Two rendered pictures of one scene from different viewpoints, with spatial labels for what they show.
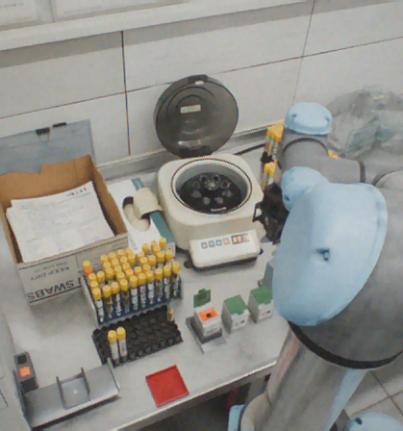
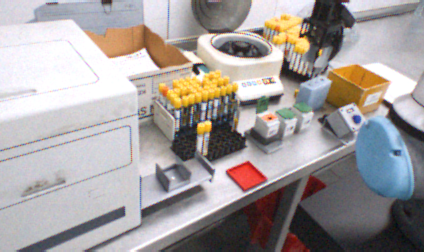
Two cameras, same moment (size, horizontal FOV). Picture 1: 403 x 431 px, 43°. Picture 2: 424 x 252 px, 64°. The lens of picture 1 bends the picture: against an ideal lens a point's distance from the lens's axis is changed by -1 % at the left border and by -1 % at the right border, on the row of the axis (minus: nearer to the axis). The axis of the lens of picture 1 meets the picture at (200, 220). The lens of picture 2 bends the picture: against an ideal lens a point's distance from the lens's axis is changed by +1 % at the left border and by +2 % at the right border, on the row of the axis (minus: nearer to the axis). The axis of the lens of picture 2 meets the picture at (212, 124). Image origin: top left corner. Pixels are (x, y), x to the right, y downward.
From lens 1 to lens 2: 0.51 m
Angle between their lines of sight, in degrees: 14
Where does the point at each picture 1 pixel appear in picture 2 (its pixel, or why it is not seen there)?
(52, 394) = (152, 182)
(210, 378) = (279, 169)
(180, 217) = (226, 61)
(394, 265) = not seen: outside the picture
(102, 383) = (195, 171)
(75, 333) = (154, 146)
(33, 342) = not seen: hidden behind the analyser
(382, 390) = not seen: hidden behind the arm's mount
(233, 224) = (264, 67)
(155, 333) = (225, 139)
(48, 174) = (111, 38)
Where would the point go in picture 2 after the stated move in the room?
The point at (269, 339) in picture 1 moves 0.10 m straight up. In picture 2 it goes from (313, 142) to (324, 111)
